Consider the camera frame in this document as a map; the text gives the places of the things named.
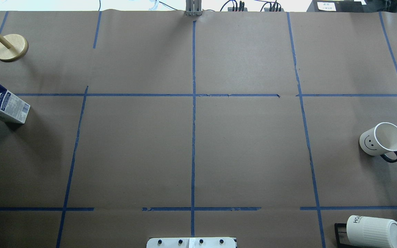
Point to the white smiley face mug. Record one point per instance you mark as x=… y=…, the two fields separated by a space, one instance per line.
x=380 y=140

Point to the white ribbed HOME mug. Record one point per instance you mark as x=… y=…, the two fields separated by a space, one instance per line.
x=370 y=232

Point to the black box with label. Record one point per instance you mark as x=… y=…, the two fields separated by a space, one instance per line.
x=352 y=6

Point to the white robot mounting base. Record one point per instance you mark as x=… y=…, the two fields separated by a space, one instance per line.
x=192 y=242

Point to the wooden mug tree stand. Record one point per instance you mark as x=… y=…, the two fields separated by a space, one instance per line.
x=12 y=47

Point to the black wire mug rack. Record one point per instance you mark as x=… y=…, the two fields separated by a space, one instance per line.
x=338 y=235

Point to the black cable connector block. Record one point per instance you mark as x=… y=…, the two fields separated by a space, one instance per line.
x=237 y=6

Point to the aluminium frame post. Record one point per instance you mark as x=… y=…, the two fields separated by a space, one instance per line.
x=193 y=8

